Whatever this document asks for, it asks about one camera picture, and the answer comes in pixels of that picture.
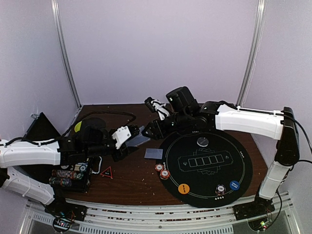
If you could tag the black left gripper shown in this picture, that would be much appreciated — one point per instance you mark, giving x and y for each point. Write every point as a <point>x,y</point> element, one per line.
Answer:
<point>122,153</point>

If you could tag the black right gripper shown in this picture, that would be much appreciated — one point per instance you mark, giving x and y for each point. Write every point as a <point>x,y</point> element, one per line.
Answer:
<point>157,127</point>

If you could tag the blue playing card deck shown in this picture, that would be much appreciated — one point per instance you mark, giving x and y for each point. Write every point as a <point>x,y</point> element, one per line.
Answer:
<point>138,140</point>

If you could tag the single blue playing card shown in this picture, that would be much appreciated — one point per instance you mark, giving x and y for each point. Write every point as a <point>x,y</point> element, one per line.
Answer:
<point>152,153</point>

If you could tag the red poker chip stack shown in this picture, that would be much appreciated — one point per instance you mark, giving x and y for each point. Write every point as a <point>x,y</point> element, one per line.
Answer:
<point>159,167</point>

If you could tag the clear dealer button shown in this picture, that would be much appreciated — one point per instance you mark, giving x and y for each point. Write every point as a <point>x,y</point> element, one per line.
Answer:
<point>202,142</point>

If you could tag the orange big blind button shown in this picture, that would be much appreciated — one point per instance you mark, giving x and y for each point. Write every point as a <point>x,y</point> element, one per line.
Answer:
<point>183,188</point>

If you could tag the blue small blind button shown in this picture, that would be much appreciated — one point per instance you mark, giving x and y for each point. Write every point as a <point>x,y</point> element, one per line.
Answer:
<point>234,185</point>

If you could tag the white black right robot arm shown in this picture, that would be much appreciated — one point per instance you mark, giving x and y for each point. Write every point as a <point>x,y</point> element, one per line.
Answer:
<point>277,125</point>

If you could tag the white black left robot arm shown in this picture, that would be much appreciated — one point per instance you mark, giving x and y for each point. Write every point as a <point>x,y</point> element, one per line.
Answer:
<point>86,138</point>

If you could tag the black red triangle marker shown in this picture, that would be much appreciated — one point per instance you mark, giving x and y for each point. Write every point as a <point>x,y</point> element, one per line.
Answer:
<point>107,173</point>

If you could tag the green bowl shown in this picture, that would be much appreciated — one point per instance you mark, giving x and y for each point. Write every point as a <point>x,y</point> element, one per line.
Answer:
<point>77,127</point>

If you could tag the black poker chip case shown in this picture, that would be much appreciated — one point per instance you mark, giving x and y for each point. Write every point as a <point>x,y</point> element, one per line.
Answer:
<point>75,178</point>

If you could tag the round black poker mat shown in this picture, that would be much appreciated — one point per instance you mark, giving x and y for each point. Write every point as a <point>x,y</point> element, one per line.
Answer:
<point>203,168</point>

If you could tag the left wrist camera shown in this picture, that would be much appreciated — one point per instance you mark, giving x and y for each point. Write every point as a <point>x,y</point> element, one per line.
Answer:
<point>121,135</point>

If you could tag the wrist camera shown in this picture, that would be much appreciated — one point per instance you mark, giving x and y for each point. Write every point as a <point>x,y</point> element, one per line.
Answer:
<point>121,135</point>
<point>155,106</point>

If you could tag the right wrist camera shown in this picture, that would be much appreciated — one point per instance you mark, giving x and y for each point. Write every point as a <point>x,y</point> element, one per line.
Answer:
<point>155,106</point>

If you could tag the aluminium front rail base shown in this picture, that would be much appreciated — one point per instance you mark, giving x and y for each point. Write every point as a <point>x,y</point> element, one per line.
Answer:
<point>183,219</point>

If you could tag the left aluminium frame post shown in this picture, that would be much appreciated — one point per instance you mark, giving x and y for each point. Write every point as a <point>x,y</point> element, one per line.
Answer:
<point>64,54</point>

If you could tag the aluminium frame post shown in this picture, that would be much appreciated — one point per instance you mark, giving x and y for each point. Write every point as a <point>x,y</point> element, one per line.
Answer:
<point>64,54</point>
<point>255,44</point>

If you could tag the right aluminium frame post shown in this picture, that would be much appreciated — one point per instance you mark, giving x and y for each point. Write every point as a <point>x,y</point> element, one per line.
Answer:
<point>255,44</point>

